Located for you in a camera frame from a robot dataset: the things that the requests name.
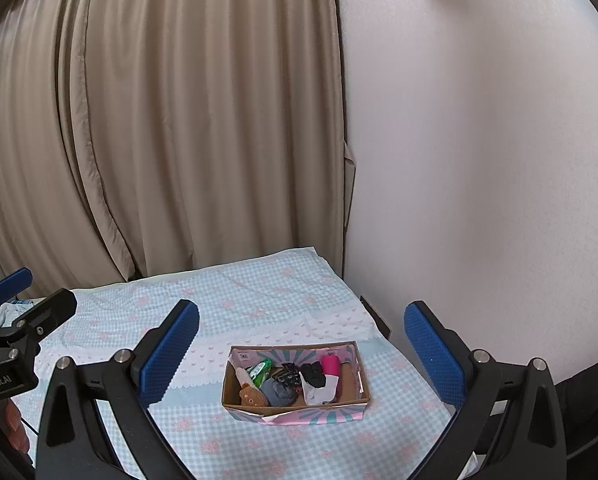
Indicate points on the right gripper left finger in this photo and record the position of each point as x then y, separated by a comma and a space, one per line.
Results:
73, 442

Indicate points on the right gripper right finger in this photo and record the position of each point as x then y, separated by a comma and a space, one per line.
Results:
507, 413

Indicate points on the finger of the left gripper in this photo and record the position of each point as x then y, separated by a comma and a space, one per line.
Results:
10, 282
48, 314

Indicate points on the brown bear plush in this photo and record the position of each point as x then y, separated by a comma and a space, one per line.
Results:
251, 396

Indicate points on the magenta cylindrical pouch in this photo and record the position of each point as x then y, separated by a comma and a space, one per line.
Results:
331, 365

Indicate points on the black sock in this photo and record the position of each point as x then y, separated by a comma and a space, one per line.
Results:
313, 374

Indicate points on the green tissue pack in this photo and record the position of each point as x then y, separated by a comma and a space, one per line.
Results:
260, 372

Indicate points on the grey sock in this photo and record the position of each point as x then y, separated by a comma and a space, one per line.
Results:
278, 395

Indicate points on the person's left hand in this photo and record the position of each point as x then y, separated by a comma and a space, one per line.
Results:
12, 426

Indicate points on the pink patterned cardboard box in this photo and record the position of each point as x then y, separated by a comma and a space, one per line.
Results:
353, 394

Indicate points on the beige curtain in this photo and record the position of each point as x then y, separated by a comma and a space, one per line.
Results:
143, 137

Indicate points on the blue checkered bed blanket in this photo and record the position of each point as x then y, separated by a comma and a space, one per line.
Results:
285, 308

